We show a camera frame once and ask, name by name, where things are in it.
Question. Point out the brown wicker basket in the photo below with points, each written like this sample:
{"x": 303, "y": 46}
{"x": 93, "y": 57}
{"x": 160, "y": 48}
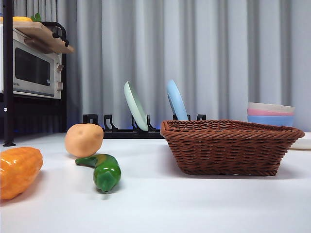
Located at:
{"x": 226, "y": 150}

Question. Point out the pink bowl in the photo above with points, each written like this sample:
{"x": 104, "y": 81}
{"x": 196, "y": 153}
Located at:
{"x": 264, "y": 112}

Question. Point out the orange corn cob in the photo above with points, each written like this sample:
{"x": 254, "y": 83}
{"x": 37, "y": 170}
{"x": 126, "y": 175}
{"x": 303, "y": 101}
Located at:
{"x": 17, "y": 172}

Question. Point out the green toy leaf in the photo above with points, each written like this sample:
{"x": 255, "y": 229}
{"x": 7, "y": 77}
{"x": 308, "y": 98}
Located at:
{"x": 37, "y": 17}

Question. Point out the black dish rack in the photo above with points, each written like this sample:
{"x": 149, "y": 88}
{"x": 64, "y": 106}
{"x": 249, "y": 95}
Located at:
{"x": 121, "y": 134}

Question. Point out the white flat plate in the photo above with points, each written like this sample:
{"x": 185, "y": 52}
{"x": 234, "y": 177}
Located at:
{"x": 302, "y": 143}

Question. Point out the pale green plate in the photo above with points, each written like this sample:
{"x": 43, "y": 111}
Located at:
{"x": 136, "y": 106}

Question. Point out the white microwave oven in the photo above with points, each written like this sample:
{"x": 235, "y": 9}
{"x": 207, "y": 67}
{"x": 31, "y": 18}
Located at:
{"x": 34, "y": 65}

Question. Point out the wooden cutting board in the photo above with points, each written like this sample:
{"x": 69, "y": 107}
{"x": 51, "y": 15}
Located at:
{"x": 43, "y": 36}

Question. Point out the grey curtain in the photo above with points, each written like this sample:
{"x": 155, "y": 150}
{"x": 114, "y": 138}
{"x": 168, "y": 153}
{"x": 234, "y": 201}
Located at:
{"x": 218, "y": 60}

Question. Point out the pale blue plate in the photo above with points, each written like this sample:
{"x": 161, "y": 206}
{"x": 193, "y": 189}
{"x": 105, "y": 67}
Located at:
{"x": 177, "y": 102}

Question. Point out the tan potato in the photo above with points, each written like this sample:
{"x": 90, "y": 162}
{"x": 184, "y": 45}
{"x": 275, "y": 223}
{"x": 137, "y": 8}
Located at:
{"x": 82, "y": 140}

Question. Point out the green cucumber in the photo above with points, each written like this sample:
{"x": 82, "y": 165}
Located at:
{"x": 107, "y": 172}

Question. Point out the blue bowl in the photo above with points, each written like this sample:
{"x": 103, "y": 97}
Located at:
{"x": 269, "y": 120}

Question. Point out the cream bowl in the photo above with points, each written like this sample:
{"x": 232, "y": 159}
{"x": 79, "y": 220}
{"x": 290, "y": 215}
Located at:
{"x": 269, "y": 106}

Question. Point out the black metal shelf frame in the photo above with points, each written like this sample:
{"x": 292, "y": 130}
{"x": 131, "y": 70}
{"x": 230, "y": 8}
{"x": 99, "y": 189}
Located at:
{"x": 7, "y": 72}

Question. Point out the yellow toy fruit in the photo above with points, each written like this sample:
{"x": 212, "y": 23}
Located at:
{"x": 22, "y": 19}

